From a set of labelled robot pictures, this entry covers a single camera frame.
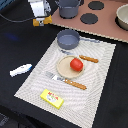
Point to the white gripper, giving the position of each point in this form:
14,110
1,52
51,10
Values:
41,9

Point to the orange bread loaf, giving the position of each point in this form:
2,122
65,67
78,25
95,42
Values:
46,20

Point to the grey saucepan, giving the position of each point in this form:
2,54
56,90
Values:
69,39

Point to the white toy fish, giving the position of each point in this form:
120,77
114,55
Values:
20,70

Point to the grey cooking pot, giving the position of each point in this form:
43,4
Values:
68,8

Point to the round wooden plate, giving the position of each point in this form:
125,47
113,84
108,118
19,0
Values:
64,69

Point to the red tomato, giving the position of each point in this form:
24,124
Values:
76,64

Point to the pink toy stove board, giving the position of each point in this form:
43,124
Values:
104,27

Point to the woven beige placemat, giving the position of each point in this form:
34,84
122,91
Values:
79,107

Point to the beige bowl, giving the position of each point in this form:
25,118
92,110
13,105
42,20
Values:
122,15

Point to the yellow butter box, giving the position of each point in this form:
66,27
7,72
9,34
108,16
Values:
52,98

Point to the wooden handled knife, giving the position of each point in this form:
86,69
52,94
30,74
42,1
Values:
81,56

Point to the wooden handled fork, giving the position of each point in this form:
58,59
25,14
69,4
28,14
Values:
67,81

